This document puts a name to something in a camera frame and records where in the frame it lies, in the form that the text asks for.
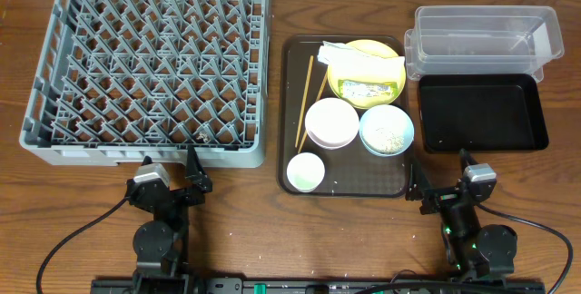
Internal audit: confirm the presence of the light blue bowl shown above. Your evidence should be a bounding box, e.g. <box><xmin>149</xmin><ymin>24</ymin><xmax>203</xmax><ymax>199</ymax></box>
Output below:
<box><xmin>359</xmin><ymin>104</ymin><xmax>415</xmax><ymax>157</ymax></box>

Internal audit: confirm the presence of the pale green cup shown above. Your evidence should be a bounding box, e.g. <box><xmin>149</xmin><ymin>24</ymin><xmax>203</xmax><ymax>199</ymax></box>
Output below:
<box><xmin>286</xmin><ymin>152</ymin><xmax>325</xmax><ymax>192</ymax></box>

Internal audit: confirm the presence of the green snack wrapper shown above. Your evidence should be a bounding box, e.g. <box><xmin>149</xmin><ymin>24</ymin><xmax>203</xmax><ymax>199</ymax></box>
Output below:
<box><xmin>339</xmin><ymin>80</ymin><xmax>398</xmax><ymax>100</ymax></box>

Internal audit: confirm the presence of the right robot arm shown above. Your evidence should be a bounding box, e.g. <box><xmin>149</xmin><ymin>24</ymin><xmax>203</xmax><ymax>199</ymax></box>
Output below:
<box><xmin>406</xmin><ymin>150</ymin><xmax>517</xmax><ymax>285</ymax></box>

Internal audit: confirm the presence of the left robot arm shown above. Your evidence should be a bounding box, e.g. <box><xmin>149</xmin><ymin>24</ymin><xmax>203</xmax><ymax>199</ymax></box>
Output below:
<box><xmin>125</xmin><ymin>147</ymin><xmax>212</xmax><ymax>294</ymax></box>

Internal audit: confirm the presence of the dark brown serving tray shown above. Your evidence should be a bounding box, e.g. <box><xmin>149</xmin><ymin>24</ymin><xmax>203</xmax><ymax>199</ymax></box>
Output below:
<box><xmin>276</xmin><ymin>34</ymin><xmax>414</xmax><ymax>198</ymax></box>

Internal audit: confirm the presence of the black plastic bin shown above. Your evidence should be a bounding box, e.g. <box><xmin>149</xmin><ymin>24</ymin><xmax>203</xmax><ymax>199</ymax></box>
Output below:
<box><xmin>419</xmin><ymin>74</ymin><xmax>549</xmax><ymax>153</ymax></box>

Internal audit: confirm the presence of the grey dish rack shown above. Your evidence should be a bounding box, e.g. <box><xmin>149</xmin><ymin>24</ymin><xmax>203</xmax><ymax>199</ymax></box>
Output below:
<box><xmin>19</xmin><ymin>0</ymin><xmax>271</xmax><ymax>168</ymax></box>

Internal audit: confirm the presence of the right wooden chopstick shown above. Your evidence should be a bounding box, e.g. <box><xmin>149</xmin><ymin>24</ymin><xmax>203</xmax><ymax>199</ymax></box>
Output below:
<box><xmin>298</xmin><ymin>71</ymin><xmax>328</xmax><ymax>153</ymax></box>

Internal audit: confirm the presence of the yellow plate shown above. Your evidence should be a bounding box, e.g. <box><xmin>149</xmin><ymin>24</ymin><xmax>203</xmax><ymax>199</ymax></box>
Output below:
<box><xmin>327</xmin><ymin>39</ymin><xmax>406</xmax><ymax>110</ymax></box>

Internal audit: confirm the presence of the clear plastic bin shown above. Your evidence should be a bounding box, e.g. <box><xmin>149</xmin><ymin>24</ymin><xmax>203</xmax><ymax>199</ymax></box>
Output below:
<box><xmin>404</xmin><ymin>5</ymin><xmax>565</xmax><ymax>83</ymax></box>

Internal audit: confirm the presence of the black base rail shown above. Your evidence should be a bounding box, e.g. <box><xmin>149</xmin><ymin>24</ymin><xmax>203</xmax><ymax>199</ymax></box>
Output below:
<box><xmin>89</xmin><ymin>276</ymin><xmax>546</xmax><ymax>294</ymax></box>

